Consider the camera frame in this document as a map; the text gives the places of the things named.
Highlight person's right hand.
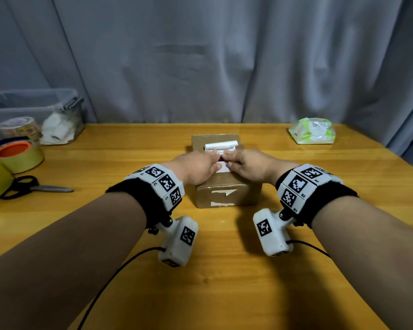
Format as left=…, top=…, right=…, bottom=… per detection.
left=222, top=149, right=286, bottom=185

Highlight person's left hand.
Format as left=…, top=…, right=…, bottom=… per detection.
left=172, top=151, right=223, bottom=186

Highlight white paper label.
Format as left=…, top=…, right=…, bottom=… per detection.
left=204, top=140, right=239, bottom=173

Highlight person's left forearm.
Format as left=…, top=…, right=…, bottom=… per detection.
left=0, top=192, right=148, bottom=330

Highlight person's right forearm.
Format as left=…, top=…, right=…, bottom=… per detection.
left=311, top=196, right=413, bottom=330

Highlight brown cardboard box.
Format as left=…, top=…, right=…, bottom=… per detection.
left=191, top=134, right=263, bottom=209

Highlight black wristband with marker tiles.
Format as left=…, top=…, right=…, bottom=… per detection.
left=275, top=163, right=359, bottom=228
left=106, top=163, right=186, bottom=229

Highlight green white wet wipes pack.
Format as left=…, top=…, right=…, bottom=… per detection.
left=288, top=117, right=336, bottom=145

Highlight grey curtain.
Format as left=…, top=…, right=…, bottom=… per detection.
left=0, top=0, right=413, bottom=162

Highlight white crumpled paper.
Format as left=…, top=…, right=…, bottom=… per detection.
left=40, top=112, right=77, bottom=146

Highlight clear plastic storage bin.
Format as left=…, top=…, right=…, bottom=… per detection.
left=0, top=88, right=86, bottom=146

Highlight clear tape roll orange core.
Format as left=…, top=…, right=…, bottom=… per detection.
left=0, top=140, right=45, bottom=174

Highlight patterned tape roll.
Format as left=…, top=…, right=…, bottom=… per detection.
left=0, top=116, right=43, bottom=141

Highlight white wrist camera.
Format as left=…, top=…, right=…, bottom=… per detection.
left=253, top=208, right=295, bottom=257
left=157, top=216, right=199, bottom=268

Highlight black camera cable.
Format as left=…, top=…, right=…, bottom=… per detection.
left=286, top=239, right=331, bottom=259
left=77, top=246, right=166, bottom=330

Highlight black handled scissors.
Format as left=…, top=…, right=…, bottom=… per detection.
left=0, top=175, right=74, bottom=201

